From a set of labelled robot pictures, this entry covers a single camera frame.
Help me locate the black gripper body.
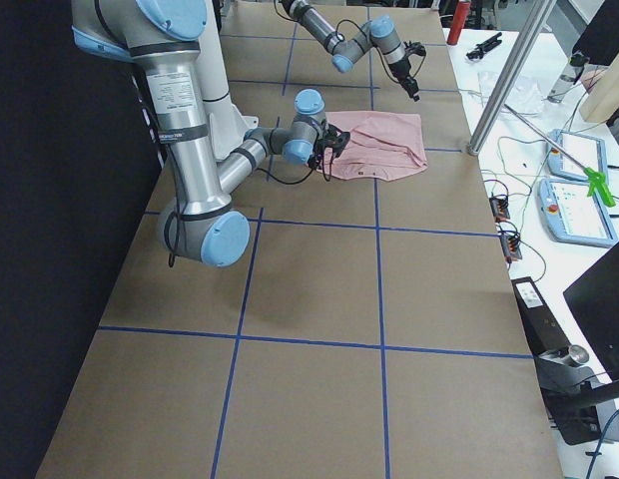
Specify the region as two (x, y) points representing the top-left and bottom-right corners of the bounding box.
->
(389, 54), (418, 89)
(308, 125), (350, 170)

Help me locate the pink Snoopy t-shirt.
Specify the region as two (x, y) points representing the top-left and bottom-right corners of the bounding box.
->
(326, 111), (428, 182)

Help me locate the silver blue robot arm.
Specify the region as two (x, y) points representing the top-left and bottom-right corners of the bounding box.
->
(275, 1), (426, 102)
(71, 1), (349, 267)

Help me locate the black folded tripod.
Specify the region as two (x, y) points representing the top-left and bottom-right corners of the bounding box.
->
(465, 32), (502, 62)

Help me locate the red cylinder bottle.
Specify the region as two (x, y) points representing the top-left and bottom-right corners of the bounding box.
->
(446, 0), (471, 46)

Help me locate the clear plastic bag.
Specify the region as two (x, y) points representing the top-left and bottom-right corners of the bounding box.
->
(477, 71), (544, 116)

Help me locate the orange circuit board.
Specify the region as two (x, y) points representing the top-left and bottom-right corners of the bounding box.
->
(499, 231), (522, 263)
(489, 196), (510, 223)

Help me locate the far blue teach pendant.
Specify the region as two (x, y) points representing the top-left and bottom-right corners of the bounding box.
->
(547, 129), (608, 182)

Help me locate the blue teach pendant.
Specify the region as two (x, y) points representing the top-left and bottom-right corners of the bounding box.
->
(547, 129), (608, 182)
(537, 178), (618, 248)

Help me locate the brown paper table cover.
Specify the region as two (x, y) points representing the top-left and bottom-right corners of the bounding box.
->
(38, 3), (562, 478)

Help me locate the metal stand with green clip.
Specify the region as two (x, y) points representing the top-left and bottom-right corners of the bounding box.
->
(503, 104), (616, 208)

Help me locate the near blue teach pendant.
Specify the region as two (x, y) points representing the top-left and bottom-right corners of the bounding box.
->
(537, 178), (618, 248)

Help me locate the black monitor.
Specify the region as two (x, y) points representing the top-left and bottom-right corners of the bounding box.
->
(563, 241), (619, 380)

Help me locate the black power box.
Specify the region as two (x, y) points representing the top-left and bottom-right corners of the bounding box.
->
(512, 276), (615, 445)

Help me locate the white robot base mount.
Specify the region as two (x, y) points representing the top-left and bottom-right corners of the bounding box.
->
(195, 0), (258, 163)

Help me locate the aluminium frame post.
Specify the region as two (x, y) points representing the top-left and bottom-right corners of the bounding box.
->
(467, 0), (556, 157)

